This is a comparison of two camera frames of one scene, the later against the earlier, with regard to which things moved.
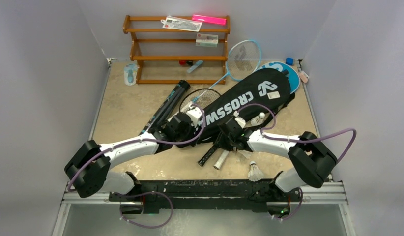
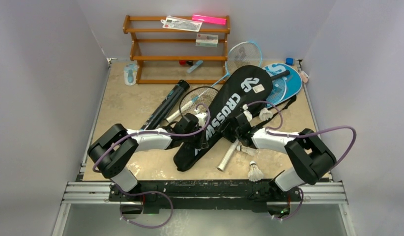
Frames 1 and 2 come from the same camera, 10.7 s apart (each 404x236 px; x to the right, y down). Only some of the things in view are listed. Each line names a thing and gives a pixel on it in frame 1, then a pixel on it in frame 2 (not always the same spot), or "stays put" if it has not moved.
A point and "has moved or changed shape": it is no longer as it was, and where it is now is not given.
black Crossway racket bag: (257, 99) has moved or changed shape
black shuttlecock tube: (166, 106) stays put
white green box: (203, 40) stays put
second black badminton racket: (201, 98) stays put
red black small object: (186, 62) stays put
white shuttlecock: (258, 120) → (265, 114)
